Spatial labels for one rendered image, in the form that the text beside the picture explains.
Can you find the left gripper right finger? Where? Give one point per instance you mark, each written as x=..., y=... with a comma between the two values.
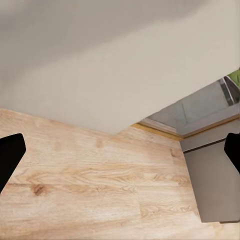
x=232, y=149

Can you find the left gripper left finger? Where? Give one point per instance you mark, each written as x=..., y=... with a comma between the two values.
x=12, y=149

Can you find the fixed window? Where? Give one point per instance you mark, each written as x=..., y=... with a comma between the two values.
x=211, y=106

